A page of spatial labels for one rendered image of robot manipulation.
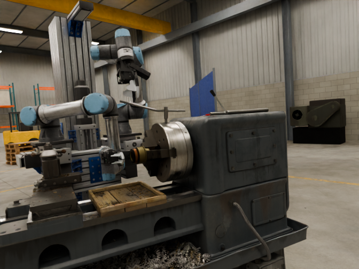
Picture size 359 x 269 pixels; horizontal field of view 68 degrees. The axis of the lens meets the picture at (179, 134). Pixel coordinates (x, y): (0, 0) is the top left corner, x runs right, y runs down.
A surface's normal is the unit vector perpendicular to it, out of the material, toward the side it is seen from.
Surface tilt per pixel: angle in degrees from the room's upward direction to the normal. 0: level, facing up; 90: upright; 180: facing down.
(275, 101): 90
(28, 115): 91
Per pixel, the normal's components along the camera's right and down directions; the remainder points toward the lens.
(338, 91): -0.72, 0.10
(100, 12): 0.70, 0.00
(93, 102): -0.03, 0.06
